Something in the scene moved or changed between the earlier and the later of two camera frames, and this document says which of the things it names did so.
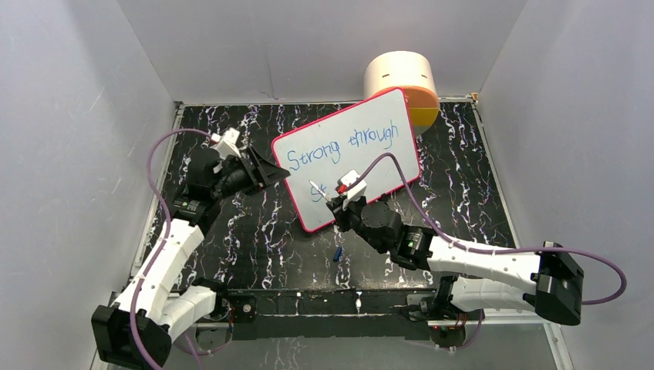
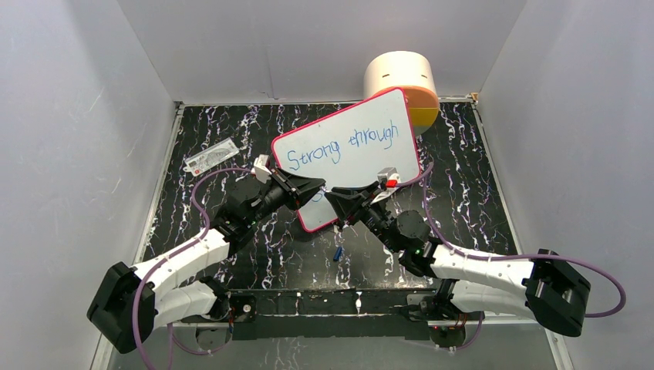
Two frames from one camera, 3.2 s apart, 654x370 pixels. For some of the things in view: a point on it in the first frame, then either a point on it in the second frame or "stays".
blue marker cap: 337,253 stays
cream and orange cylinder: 414,72 stays
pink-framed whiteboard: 318,153 stays
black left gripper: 264,174 -> 298,190
